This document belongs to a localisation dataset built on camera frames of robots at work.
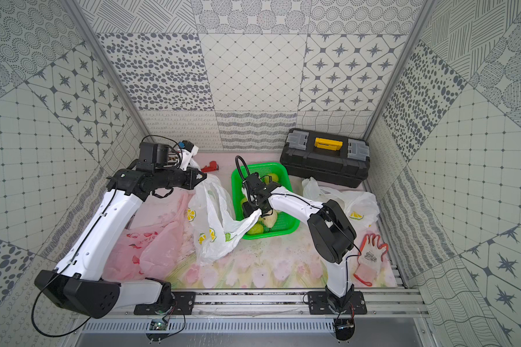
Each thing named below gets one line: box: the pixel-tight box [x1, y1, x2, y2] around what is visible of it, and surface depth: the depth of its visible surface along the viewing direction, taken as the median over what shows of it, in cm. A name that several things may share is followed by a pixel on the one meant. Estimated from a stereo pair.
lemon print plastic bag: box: [188, 174, 262, 264], surface depth 71 cm
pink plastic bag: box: [102, 187, 196, 281], surface depth 79 cm
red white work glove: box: [353, 232, 390, 287], surface depth 83 cm
